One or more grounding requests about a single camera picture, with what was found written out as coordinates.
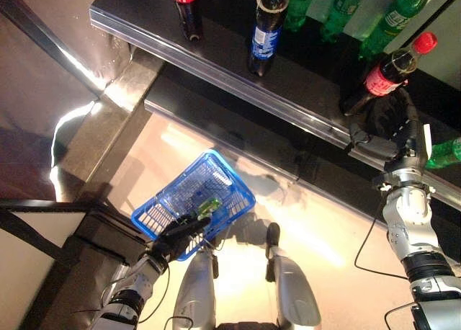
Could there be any silver robot right leg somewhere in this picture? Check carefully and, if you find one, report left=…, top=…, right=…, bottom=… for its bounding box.
left=264, top=221, right=322, bottom=330

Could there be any cola bottle red cap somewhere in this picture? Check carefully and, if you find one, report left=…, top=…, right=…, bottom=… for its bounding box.
left=340, top=31, right=439, bottom=117
left=169, top=0, right=203, bottom=43

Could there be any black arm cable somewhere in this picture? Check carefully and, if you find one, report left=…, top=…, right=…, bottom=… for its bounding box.
left=138, top=261, right=172, bottom=324
left=354, top=200, right=411, bottom=280

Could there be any silver robot left leg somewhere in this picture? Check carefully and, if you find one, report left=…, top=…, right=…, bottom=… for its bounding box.
left=172, top=250, right=219, bottom=330

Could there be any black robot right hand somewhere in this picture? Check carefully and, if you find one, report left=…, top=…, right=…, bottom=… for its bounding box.
left=344, top=88, right=422, bottom=164

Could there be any blue plastic shopping basket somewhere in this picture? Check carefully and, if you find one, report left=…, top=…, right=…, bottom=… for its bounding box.
left=131, top=148, right=256, bottom=262

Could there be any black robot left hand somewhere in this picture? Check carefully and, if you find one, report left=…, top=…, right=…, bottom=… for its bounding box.
left=151, top=214, right=213, bottom=262

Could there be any dark cola bottle blue label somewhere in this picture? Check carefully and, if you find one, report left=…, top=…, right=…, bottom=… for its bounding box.
left=246, top=0, right=291, bottom=77

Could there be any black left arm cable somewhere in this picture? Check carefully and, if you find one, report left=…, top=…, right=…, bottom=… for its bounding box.
left=138, top=261, right=172, bottom=324

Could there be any black shelf board clear rail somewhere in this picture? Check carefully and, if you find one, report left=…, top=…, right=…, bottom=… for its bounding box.
left=329, top=19, right=461, bottom=205
left=89, top=0, right=336, bottom=136

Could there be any white floor cable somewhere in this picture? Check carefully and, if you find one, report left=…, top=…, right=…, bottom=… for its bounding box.
left=49, top=101, right=97, bottom=201

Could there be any dark wall post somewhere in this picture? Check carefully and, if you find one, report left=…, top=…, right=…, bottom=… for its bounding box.
left=0, top=0, right=102, bottom=100

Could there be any silver robot leg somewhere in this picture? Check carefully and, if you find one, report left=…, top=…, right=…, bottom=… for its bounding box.
left=172, top=250, right=219, bottom=330
left=264, top=221, right=322, bottom=330

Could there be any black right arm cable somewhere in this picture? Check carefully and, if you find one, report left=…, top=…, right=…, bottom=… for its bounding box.
left=354, top=200, right=411, bottom=280

